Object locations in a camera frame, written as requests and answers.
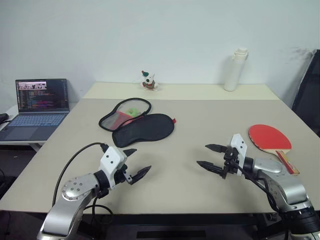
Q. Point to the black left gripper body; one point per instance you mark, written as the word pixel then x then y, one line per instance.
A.
pixel 121 176

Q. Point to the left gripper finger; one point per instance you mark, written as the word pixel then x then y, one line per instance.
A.
pixel 128 152
pixel 140 175

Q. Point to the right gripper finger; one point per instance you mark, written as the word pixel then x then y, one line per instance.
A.
pixel 211 167
pixel 217 148

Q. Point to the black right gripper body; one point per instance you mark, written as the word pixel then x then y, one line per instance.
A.
pixel 230 162

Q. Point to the black mesh paddle case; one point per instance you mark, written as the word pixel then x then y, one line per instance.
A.
pixel 145 128

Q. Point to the green zipper pull tag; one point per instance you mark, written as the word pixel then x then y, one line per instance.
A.
pixel 132 112

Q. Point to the red table tennis paddle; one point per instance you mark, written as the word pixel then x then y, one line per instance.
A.
pixel 268 136

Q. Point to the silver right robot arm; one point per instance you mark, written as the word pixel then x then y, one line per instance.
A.
pixel 285 185

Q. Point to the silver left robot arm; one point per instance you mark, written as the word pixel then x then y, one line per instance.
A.
pixel 75 197

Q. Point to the white dog plush toy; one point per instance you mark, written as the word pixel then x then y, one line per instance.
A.
pixel 149 81

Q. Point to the white tall bottle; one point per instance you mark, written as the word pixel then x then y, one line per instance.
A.
pixel 233 72

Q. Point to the black office chair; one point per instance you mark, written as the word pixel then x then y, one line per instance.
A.
pixel 308 100

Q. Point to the grey open laptop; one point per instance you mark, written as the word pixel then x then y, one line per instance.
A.
pixel 37 105

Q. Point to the white side table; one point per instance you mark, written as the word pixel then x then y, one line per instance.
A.
pixel 22 143

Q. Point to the black object beside laptop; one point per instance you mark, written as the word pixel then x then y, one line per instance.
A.
pixel 3 118

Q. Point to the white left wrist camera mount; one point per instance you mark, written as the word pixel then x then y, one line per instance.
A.
pixel 111 160

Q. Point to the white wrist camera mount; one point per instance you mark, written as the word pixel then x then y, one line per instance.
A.
pixel 238 145
pixel 111 160

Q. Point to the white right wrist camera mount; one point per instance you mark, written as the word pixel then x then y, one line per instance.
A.
pixel 238 145

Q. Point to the black table frame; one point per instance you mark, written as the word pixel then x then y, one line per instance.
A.
pixel 175 225

